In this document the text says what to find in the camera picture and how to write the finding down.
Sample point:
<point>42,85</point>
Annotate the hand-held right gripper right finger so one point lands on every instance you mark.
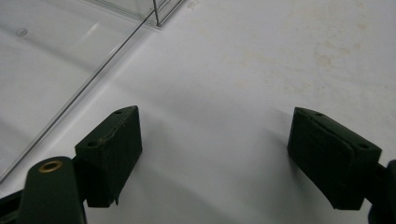
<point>330,161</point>

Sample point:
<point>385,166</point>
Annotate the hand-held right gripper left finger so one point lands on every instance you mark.
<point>109,161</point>

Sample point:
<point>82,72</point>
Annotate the clear plastic box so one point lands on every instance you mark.
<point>62,62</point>

